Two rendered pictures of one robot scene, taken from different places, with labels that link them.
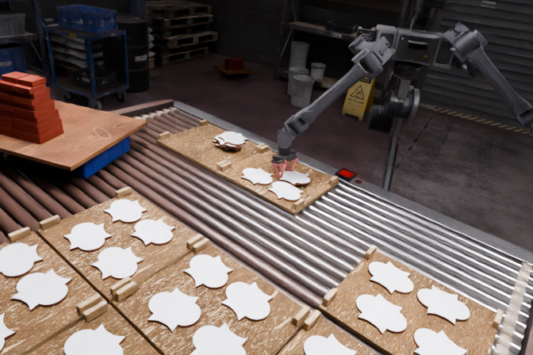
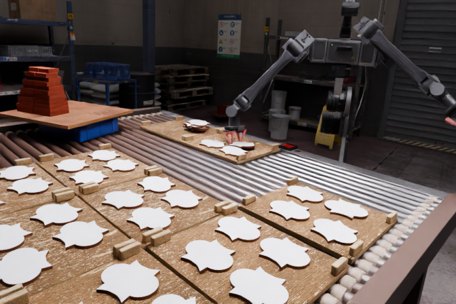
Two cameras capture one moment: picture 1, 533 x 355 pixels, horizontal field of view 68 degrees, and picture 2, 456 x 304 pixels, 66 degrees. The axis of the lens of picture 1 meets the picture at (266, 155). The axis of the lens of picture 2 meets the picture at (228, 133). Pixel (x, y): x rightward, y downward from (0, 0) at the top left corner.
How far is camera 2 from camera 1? 0.51 m
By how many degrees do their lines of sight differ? 14
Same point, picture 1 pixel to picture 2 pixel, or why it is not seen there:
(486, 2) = (433, 48)
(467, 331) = (363, 224)
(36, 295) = (24, 188)
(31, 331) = (15, 204)
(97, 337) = (62, 207)
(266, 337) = (190, 216)
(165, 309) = (116, 198)
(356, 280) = (275, 195)
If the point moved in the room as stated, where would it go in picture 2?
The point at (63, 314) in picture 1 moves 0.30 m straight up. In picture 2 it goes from (41, 198) to (33, 110)
